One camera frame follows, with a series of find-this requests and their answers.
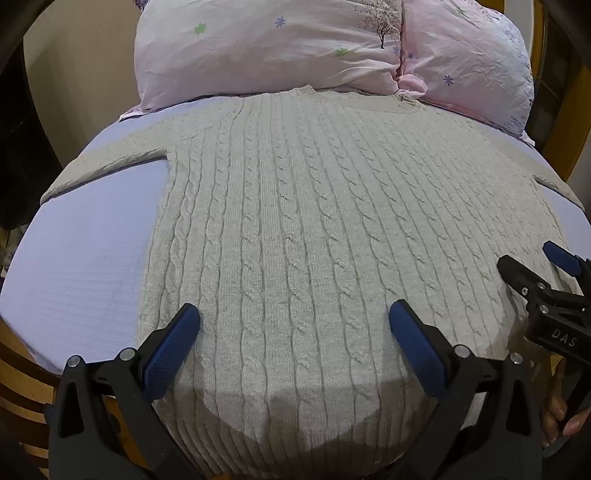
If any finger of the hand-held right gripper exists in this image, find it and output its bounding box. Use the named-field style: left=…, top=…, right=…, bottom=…
left=497, top=254, right=571, bottom=306
left=542, top=240, right=591, bottom=288

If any wooden headboard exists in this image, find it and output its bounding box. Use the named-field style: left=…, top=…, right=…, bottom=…
left=529, top=0, right=591, bottom=185

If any person's right hand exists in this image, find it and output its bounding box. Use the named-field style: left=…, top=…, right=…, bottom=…
left=539, top=362, right=591, bottom=448

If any lavender bed sheet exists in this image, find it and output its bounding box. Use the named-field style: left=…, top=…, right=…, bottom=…
left=0, top=90, right=591, bottom=376

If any beige cable knit sweater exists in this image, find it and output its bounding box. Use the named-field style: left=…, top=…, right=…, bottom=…
left=41, top=84, right=586, bottom=478

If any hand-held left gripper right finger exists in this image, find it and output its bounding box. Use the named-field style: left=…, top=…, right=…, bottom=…
left=389, top=299, right=544, bottom=480

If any pink floral pillow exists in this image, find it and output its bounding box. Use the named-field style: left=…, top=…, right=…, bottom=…
left=133, top=0, right=407, bottom=114
left=396, top=0, right=537, bottom=147

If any dark furniture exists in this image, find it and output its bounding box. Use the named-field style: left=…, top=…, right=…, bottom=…
left=0, top=28, right=65, bottom=232

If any wooden bed frame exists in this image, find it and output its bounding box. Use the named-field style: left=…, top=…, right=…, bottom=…
left=0, top=318, right=158, bottom=480

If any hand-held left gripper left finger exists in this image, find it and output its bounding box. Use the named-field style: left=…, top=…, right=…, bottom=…
left=45, top=302, right=218, bottom=480

